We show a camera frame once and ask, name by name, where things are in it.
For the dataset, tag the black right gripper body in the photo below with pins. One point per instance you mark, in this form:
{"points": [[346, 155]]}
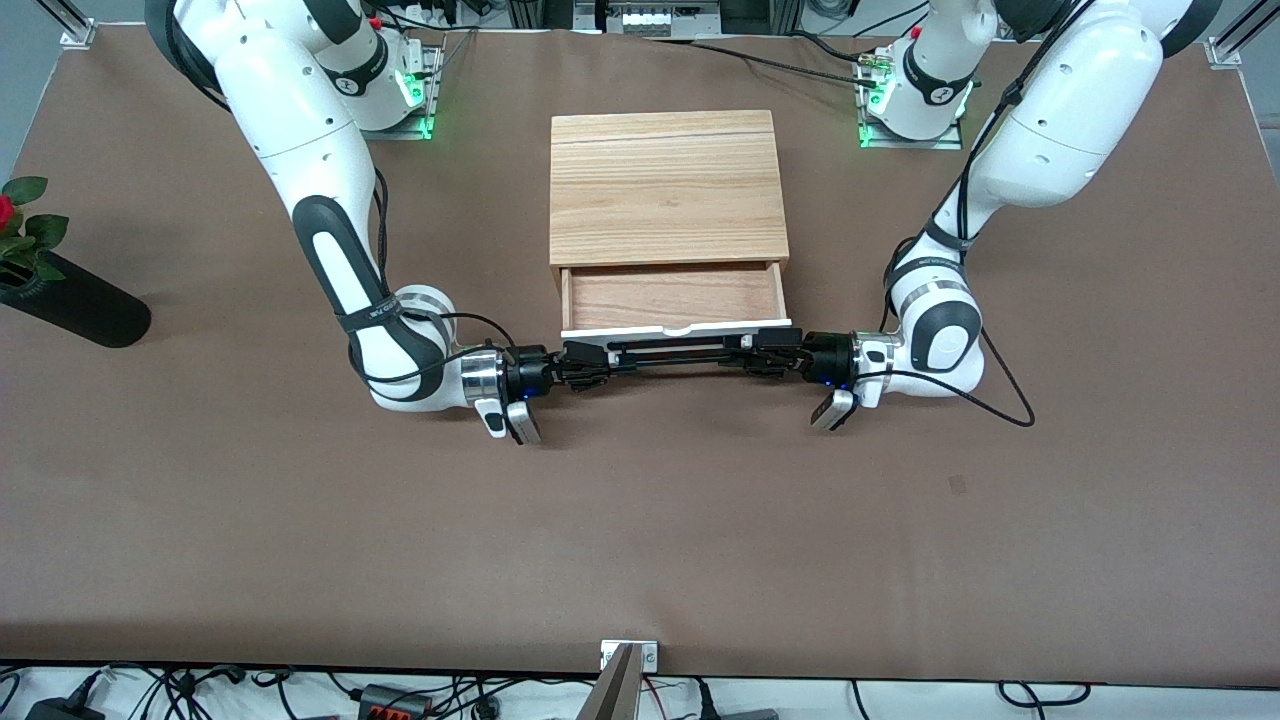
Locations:
{"points": [[527, 371]]}

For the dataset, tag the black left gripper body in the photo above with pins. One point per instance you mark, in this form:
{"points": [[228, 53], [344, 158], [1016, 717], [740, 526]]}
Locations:
{"points": [[826, 357]]}

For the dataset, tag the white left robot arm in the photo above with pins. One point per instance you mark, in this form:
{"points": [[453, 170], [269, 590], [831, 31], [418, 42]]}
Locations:
{"points": [[1070, 110]]}

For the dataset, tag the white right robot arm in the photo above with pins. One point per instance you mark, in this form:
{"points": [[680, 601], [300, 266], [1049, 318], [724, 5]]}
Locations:
{"points": [[300, 140]]}

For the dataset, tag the light wooden drawer cabinet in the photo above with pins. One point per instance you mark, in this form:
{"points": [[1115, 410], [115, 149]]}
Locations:
{"points": [[665, 190]]}

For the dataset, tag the grey power strip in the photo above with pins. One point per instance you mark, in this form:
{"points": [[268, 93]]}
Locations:
{"points": [[645, 20]]}

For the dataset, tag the black box with red buttons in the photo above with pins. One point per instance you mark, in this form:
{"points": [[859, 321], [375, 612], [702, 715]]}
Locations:
{"points": [[395, 704]]}

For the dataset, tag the white power strip with plugs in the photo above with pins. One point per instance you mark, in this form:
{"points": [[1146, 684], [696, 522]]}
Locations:
{"points": [[432, 14]]}

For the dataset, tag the black cylindrical vase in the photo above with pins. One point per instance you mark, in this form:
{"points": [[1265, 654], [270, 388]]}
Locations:
{"points": [[80, 310]]}

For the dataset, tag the red artificial rose with leaves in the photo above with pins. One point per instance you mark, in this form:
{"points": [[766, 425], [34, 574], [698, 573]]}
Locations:
{"points": [[30, 232]]}

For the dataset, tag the black power adapter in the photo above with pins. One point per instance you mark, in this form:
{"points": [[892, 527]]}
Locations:
{"points": [[62, 711]]}

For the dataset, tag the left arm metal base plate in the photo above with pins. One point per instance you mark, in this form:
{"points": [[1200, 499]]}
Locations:
{"points": [[915, 143]]}

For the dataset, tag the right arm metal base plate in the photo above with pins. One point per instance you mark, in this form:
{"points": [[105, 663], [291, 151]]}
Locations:
{"points": [[400, 133]]}

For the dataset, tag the silver post mounting bracket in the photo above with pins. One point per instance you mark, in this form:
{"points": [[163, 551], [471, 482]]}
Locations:
{"points": [[648, 656]]}

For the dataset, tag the wooden camera post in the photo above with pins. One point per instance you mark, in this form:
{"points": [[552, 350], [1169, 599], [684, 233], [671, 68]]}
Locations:
{"points": [[612, 695]]}

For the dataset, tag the aluminium corner bracket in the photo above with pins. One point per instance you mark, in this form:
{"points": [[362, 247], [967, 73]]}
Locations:
{"points": [[78, 34], [1224, 52]]}

